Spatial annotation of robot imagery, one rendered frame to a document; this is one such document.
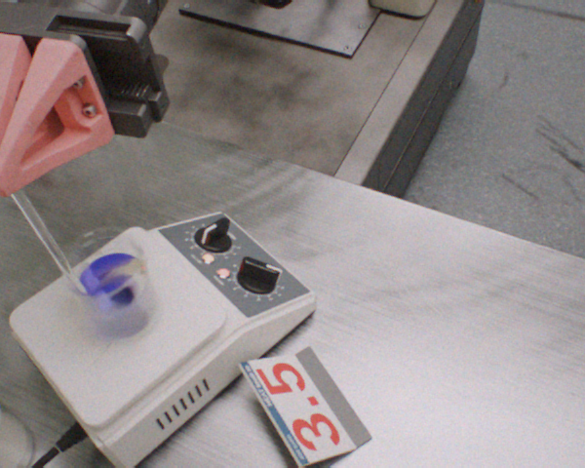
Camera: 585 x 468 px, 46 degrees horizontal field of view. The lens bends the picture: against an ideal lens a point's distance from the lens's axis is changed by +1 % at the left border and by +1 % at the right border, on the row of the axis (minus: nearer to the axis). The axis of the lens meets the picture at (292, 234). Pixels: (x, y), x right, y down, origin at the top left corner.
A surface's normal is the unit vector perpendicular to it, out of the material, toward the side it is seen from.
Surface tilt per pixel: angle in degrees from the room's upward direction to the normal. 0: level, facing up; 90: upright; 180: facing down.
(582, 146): 0
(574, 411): 0
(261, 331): 90
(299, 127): 0
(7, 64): 21
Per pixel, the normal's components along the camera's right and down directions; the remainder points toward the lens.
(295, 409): 0.49, -0.73
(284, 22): -0.08, -0.58
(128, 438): 0.67, 0.57
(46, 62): -0.17, -0.25
